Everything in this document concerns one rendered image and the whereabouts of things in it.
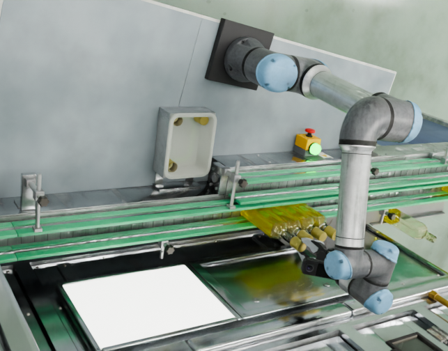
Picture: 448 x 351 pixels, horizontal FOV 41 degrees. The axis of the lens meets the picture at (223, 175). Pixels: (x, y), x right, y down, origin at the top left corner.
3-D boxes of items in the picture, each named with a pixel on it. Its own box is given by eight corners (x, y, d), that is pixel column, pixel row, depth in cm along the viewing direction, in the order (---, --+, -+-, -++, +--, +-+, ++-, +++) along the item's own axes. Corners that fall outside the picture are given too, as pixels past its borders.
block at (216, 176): (206, 187, 208) (217, 195, 202) (210, 161, 205) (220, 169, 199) (215, 186, 210) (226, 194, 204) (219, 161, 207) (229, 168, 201)
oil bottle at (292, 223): (253, 213, 215) (288, 239, 198) (256, 199, 213) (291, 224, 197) (265, 212, 218) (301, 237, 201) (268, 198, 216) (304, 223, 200)
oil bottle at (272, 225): (240, 214, 212) (274, 242, 195) (242, 200, 210) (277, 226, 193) (252, 213, 215) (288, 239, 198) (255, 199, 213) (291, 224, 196)
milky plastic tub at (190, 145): (152, 170, 201) (164, 180, 194) (159, 106, 193) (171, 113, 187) (197, 167, 210) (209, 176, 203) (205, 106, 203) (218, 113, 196)
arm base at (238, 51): (235, 29, 195) (251, 35, 187) (269, 45, 204) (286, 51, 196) (217, 72, 197) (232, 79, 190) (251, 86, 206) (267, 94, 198)
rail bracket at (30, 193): (13, 206, 177) (33, 239, 159) (14, 153, 171) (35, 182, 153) (30, 205, 179) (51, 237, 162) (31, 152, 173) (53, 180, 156)
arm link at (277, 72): (248, 44, 188) (272, 53, 177) (281, 50, 195) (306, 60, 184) (239, 81, 191) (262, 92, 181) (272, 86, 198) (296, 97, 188)
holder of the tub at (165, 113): (150, 184, 203) (161, 193, 197) (159, 106, 194) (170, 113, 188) (194, 180, 212) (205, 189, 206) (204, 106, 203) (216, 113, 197)
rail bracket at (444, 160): (426, 157, 257) (451, 168, 246) (430, 141, 254) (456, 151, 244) (432, 157, 259) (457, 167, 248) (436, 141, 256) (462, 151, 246)
